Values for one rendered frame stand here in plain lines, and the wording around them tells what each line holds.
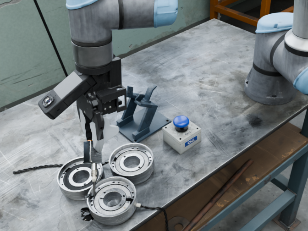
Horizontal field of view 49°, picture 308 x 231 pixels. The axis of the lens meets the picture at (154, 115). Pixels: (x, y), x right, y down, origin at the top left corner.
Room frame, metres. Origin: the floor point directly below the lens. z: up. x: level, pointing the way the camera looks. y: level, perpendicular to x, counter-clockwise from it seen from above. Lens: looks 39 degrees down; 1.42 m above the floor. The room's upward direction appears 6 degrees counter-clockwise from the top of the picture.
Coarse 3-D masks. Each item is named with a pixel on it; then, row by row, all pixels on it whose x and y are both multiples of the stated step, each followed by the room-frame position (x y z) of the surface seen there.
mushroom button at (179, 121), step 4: (176, 116) 0.65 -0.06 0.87; (180, 116) 0.65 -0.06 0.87; (184, 116) 0.65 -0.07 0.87; (176, 120) 0.63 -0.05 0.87; (180, 120) 0.63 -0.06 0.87; (184, 120) 0.63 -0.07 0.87; (188, 120) 0.63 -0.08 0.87; (176, 124) 0.62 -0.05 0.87; (180, 124) 0.62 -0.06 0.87; (184, 124) 0.62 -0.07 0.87; (188, 124) 0.63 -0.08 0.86
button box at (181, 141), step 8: (168, 128) 0.64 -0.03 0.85; (176, 128) 0.63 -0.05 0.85; (184, 128) 0.63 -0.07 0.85; (192, 128) 0.63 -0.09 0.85; (200, 128) 0.63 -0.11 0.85; (168, 136) 0.63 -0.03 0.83; (176, 136) 0.61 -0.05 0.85; (184, 136) 0.61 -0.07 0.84; (192, 136) 0.61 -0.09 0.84; (200, 136) 0.62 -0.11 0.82; (168, 144) 0.63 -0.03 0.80; (176, 144) 0.60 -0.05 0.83; (184, 144) 0.60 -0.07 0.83; (192, 144) 0.61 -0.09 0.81; (184, 152) 0.60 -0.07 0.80
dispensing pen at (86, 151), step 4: (84, 144) 0.55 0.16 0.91; (88, 144) 0.54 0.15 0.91; (84, 148) 0.54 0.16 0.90; (88, 148) 0.54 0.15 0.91; (84, 152) 0.53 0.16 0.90; (88, 152) 0.53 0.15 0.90; (84, 156) 0.53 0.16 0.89; (88, 156) 0.52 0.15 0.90; (84, 160) 0.52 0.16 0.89; (88, 160) 0.52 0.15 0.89; (92, 164) 0.52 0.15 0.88; (96, 164) 0.52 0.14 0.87; (92, 168) 0.51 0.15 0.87; (96, 168) 0.51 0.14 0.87; (92, 172) 0.50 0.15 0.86; (96, 172) 0.51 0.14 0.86; (92, 176) 0.50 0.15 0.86; (96, 176) 0.50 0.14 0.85; (92, 180) 0.49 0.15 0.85
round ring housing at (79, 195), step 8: (72, 160) 0.57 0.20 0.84; (80, 160) 0.58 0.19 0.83; (64, 168) 0.56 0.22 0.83; (80, 168) 0.55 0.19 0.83; (88, 168) 0.55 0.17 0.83; (72, 176) 0.53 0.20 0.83; (80, 176) 0.55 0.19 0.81; (88, 176) 0.54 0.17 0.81; (104, 176) 0.53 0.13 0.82; (72, 184) 0.51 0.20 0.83; (80, 184) 0.51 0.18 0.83; (64, 192) 0.49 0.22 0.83; (72, 192) 0.48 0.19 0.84; (80, 192) 0.48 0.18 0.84; (80, 200) 0.48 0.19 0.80
